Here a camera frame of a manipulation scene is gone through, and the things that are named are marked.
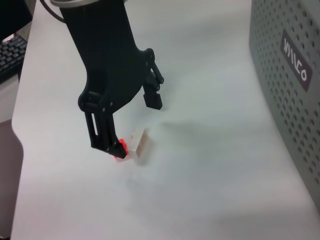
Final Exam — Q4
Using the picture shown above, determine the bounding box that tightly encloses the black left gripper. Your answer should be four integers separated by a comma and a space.
59, 1, 166, 160

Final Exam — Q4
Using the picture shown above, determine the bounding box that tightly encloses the grey perforated storage bin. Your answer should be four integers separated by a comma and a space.
248, 0, 320, 206

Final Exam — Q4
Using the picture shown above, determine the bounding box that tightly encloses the black keyboard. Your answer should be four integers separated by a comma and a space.
0, 34, 28, 85

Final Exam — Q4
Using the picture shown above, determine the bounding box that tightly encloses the white long building block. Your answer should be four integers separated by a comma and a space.
126, 127, 155, 166

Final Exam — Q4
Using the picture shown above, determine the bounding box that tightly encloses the black computer monitor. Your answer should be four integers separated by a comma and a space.
0, 0, 34, 42

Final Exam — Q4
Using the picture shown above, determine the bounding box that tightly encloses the small red square block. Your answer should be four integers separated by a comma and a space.
113, 138, 130, 163

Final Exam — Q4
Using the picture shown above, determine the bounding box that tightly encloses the left arm cable with plug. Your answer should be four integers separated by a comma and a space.
39, 0, 67, 24

